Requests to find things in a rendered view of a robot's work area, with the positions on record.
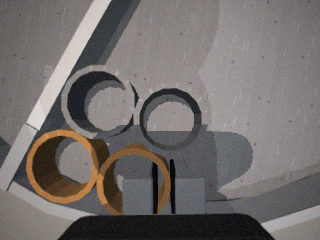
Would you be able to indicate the grey steel bushing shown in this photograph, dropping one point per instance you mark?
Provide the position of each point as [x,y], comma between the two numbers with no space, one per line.
[200,119]
[75,92]

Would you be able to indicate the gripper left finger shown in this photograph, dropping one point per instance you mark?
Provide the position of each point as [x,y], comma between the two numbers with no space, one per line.
[140,192]

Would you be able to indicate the bronze bushing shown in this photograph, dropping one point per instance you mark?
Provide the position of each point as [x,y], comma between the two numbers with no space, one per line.
[42,170]
[107,189]

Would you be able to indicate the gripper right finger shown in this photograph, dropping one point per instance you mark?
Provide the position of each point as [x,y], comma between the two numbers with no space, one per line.
[188,192]

